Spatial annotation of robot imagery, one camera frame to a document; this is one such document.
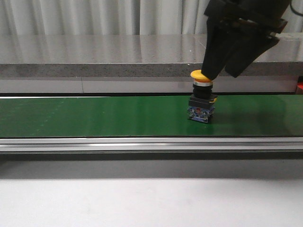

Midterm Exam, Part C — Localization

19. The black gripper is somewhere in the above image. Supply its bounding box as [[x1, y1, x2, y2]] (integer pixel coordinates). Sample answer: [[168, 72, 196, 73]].
[[201, 0, 291, 80]]

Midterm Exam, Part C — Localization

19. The red plastic tray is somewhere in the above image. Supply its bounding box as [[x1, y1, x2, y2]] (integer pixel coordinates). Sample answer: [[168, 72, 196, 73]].
[[295, 82, 303, 95]]

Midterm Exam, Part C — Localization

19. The green conveyor belt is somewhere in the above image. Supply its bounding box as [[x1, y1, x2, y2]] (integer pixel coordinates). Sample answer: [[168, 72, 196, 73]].
[[0, 95, 303, 138]]

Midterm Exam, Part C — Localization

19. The grey stone counter slab left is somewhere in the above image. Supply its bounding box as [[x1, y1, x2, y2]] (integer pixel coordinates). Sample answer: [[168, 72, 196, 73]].
[[0, 35, 206, 78]]

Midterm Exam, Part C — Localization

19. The white pleated curtain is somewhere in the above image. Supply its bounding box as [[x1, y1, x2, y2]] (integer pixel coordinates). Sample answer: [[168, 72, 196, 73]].
[[0, 0, 303, 36]]

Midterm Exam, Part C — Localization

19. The white cabinet panel under counter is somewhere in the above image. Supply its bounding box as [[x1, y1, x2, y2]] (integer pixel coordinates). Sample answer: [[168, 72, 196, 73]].
[[0, 76, 298, 94]]

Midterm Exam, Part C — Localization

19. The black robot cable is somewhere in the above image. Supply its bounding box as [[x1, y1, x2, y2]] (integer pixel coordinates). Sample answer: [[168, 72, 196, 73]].
[[290, 0, 303, 16]]

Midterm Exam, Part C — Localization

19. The aluminium conveyor side rail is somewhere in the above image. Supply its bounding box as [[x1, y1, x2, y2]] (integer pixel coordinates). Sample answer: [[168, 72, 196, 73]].
[[0, 137, 303, 155]]

